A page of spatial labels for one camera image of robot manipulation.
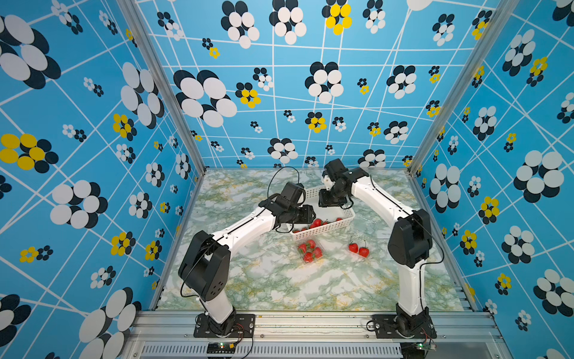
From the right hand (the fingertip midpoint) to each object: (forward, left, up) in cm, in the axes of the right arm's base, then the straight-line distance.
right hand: (326, 202), depth 92 cm
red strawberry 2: (-20, +8, -9) cm, 24 cm away
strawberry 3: (-16, -11, -9) cm, 21 cm away
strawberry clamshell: (-17, -15, -10) cm, 25 cm away
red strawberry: (-16, +10, -9) cm, 21 cm away
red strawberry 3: (-5, +4, -9) cm, 11 cm away
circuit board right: (-49, -25, -11) cm, 56 cm away
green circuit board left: (-49, +37, -14) cm, 63 cm away
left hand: (-8, +5, +3) cm, 10 cm away
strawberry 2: (-18, +4, -10) cm, 21 cm away
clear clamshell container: (-13, -15, -11) cm, 22 cm away
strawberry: (-14, +7, -10) cm, 18 cm away
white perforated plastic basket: (-3, 0, -8) cm, 8 cm away
